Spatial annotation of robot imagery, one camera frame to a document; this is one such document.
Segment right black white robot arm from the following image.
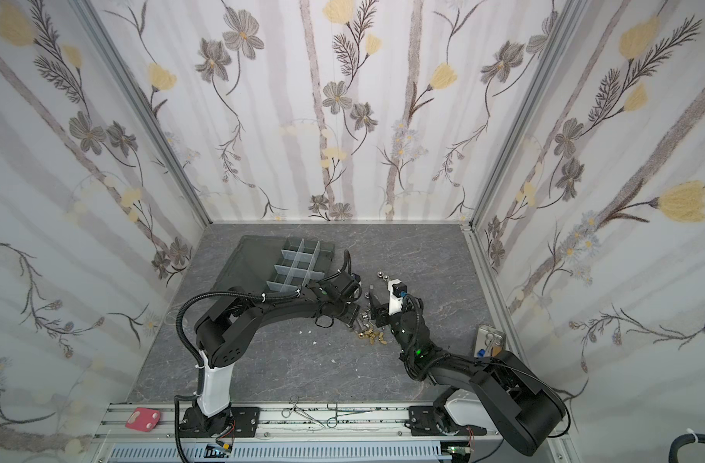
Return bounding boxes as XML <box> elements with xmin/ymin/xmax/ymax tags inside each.
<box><xmin>367</xmin><ymin>293</ymin><xmax>570</xmax><ymax>456</ymax></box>

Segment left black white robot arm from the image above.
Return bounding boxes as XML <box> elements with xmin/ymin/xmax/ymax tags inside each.
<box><xmin>175</xmin><ymin>270</ymin><xmax>362</xmax><ymax>437</ymax></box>

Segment brass screws cluster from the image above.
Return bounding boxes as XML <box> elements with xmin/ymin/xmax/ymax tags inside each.
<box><xmin>358</xmin><ymin>328</ymin><xmax>388</xmax><ymax>345</ymax></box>

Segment green compartment organizer box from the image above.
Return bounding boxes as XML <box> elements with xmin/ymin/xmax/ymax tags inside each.
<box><xmin>212</xmin><ymin>235</ymin><xmax>335</xmax><ymax>294</ymax></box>

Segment small metal tray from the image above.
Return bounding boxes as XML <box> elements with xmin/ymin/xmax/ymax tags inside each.
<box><xmin>474</xmin><ymin>324</ymin><xmax>506</xmax><ymax>358</ymax></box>

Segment pink rectangular device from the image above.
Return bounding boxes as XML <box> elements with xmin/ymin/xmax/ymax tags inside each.
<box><xmin>125</xmin><ymin>407</ymin><xmax>162</xmax><ymax>432</ymax></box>

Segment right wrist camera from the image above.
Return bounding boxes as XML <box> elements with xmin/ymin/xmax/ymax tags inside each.
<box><xmin>387</xmin><ymin>279</ymin><xmax>408</xmax><ymax>316</ymax></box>

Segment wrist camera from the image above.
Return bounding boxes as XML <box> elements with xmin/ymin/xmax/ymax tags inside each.
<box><xmin>319</xmin><ymin>249</ymin><xmax>362</xmax><ymax>304</ymax></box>
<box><xmin>387</xmin><ymin>279</ymin><xmax>408</xmax><ymax>316</ymax></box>

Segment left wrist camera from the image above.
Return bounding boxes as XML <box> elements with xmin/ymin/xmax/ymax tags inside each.
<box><xmin>319</xmin><ymin>249</ymin><xmax>362</xmax><ymax>304</ymax></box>

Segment aluminium front rail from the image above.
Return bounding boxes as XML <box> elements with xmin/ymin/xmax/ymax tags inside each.
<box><xmin>94</xmin><ymin>401</ymin><xmax>500</xmax><ymax>443</ymax></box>

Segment surgical scissors on rail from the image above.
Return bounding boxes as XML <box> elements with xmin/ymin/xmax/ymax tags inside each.
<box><xmin>280</xmin><ymin>400</ymin><xmax>375</xmax><ymax>429</ymax></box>

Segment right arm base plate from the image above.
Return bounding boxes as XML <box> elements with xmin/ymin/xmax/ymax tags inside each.
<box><xmin>405</xmin><ymin>405</ymin><xmax>487</xmax><ymax>437</ymax></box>

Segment white vented cable duct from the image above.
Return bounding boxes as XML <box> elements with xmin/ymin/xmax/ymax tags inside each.
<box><xmin>108</xmin><ymin>442</ymin><xmax>455</xmax><ymax>463</ymax></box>

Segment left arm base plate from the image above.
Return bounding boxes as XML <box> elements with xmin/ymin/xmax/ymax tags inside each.
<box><xmin>178</xmin><ymin>406</ymin><xmax>261</xmax><ymax>439</ymax></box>

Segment black corrugated cable bottom right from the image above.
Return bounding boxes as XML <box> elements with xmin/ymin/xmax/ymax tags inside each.
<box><xmin>668</xmin><ymin>432</ymin><xmax>705</xmax><ymax>463</ymax></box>

